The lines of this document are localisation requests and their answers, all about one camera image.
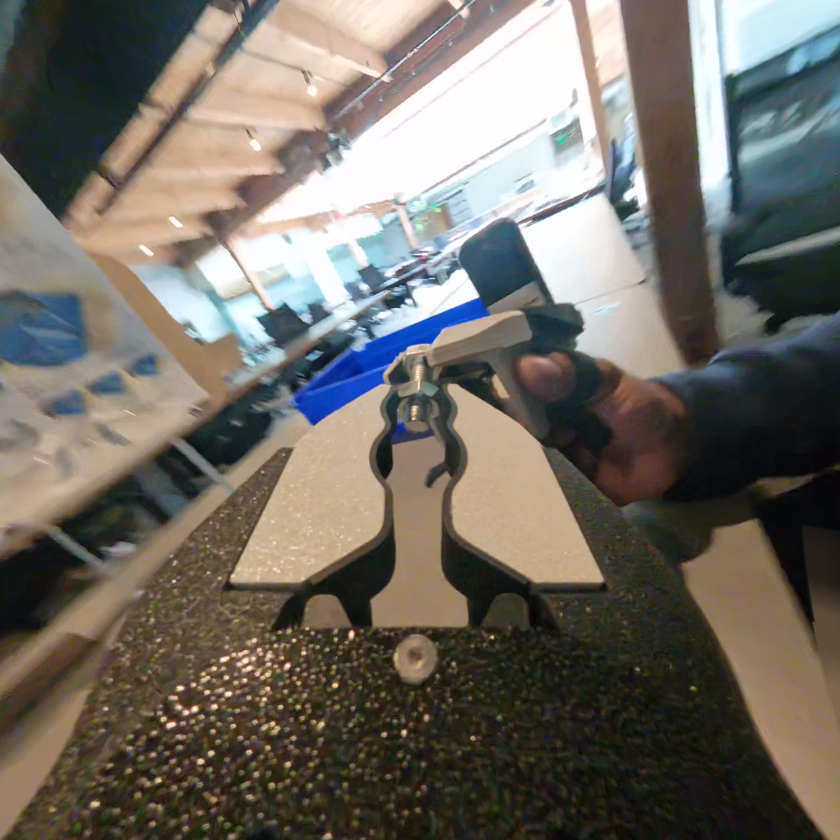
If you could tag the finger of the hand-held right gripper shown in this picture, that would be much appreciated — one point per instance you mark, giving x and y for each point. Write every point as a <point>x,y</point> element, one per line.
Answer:
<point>400,371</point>
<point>482,338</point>

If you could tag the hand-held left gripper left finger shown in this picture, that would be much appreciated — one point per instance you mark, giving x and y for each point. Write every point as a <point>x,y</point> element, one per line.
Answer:
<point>315,505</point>

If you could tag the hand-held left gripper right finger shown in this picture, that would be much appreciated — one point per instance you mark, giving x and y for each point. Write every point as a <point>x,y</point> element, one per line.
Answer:
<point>518,505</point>

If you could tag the steel hex nut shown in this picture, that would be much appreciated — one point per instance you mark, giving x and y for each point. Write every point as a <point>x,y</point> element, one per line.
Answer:
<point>420,388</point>

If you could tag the steel hex bolt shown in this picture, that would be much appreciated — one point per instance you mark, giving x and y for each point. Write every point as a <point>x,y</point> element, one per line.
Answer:
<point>417,417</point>

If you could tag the blue plastic bin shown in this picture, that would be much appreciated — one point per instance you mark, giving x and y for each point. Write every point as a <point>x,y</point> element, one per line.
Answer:
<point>341,387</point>

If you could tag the person's right forearm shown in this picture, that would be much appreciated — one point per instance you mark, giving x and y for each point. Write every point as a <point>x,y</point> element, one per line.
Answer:
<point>754,407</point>

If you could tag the person's right hand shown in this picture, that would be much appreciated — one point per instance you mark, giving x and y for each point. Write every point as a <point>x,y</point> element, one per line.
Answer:
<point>630,433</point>

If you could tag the row of office desks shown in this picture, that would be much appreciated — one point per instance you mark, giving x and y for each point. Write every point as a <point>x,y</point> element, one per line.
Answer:
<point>315,328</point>

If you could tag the grey stand pole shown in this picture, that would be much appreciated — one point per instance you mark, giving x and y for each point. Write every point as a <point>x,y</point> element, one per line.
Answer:
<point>203,466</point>
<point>79,548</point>

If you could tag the printed instruction sheet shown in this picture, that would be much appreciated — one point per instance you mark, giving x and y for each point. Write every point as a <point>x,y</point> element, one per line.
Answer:
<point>65,394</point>

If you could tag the black office chair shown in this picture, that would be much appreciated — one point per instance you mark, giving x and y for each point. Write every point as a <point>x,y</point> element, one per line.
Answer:
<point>787,164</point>

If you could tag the black ceiling panel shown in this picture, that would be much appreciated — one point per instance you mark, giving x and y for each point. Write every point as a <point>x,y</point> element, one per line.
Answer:
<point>79,79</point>

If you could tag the wooden support post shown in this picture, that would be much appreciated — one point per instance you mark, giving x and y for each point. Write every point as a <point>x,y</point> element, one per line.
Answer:
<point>669,197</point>

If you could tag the thin wooden post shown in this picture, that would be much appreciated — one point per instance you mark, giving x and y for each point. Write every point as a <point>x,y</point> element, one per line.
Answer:
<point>590,85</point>

